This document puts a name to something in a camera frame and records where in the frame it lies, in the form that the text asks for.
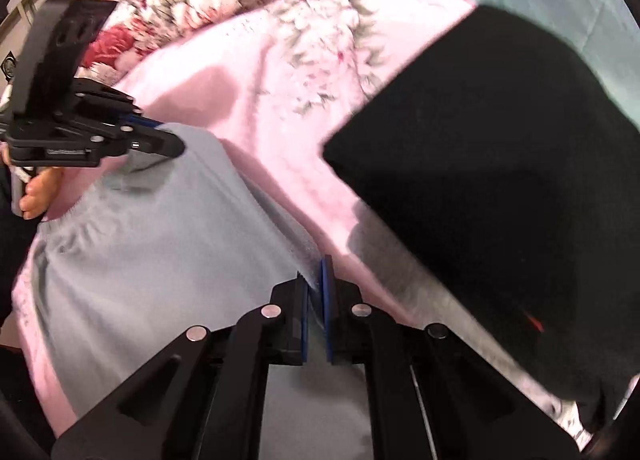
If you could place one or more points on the black folded garment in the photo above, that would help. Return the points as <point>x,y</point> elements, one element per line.
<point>501,164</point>

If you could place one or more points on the grey-blue pants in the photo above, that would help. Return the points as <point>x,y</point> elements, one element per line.
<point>150,249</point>

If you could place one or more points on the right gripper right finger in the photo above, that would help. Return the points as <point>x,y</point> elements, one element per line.
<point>430,396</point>

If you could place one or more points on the left hand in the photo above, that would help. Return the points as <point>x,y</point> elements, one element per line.
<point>41,191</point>

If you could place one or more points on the pink floral bed sheet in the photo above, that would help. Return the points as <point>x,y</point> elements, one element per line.
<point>274,83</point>

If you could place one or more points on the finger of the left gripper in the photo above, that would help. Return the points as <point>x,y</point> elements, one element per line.
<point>146,140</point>
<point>100,107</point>

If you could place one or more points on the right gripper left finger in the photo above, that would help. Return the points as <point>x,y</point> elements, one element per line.
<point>203,395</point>

